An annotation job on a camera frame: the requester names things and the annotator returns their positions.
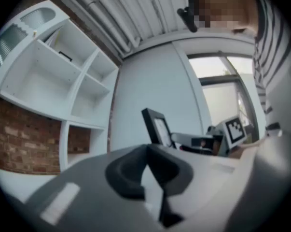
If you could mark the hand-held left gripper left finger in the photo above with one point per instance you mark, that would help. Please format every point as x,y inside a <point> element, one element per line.
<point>70,190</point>

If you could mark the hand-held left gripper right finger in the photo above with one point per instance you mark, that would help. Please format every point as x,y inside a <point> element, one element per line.
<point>208,190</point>

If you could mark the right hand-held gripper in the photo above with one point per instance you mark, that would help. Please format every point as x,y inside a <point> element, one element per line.
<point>235,132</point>

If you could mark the black framed picture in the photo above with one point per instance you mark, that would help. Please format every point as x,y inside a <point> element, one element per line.
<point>150,121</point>

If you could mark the person's right forearm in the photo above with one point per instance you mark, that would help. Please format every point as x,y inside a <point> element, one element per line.
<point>240,152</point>

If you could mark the person's striped shirt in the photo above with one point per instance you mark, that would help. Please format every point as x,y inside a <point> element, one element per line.
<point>268,57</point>

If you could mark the white ceiling pipe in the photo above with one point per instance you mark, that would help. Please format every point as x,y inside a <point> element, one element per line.
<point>121,25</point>
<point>99,25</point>

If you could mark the person's head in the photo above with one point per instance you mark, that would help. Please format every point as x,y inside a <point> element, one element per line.
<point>222,8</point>

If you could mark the white paper sheets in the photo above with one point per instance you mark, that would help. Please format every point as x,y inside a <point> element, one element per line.
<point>52,39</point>

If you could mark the ribbed glass cabinet door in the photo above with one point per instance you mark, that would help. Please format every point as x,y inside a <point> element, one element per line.
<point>40,16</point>
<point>7,45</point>

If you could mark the small yellowish bottle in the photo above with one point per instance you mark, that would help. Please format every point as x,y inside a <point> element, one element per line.
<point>35,33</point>

